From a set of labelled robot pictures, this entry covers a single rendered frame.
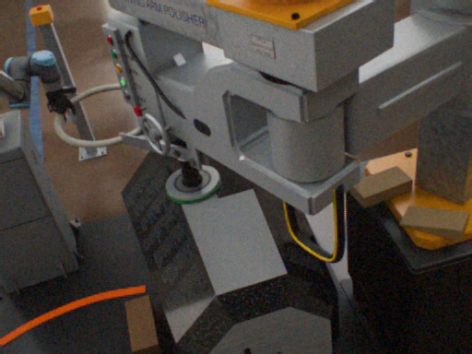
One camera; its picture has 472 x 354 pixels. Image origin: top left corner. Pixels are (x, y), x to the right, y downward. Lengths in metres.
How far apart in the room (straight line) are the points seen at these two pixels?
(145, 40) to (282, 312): 0.93
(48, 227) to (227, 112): 1.69
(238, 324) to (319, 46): 0.95
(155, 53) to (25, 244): 1.59
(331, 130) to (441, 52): 0.40
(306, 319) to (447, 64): 0.88
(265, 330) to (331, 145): 0.70
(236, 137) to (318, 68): 0.49
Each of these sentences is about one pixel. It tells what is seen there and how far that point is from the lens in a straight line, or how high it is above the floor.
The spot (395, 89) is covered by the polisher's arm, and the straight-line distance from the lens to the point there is 1.44.
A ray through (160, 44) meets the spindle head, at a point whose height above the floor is 1.45.
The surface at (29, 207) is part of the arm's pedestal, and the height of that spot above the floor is 0.51.
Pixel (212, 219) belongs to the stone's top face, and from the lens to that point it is 1.96.
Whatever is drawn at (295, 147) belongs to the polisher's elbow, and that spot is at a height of 1.34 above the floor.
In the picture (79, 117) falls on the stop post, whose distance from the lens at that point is 3.92.
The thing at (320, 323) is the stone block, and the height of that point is 0.62.
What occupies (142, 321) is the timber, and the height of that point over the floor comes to 0.14.
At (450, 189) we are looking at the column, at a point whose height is 0.83.
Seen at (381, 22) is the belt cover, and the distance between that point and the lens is 1.20.
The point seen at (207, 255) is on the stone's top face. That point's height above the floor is 0.80.
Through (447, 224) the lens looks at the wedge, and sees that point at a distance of 1.87.
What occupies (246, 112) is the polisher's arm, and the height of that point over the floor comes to 1.33.
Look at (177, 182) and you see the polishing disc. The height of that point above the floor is 0.83.
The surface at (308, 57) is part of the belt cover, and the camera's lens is 1.07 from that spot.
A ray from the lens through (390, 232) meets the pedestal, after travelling 1.94.
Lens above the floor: 2.09
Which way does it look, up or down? 37 degrees down
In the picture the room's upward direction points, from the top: 11 degrees counter-clockwise
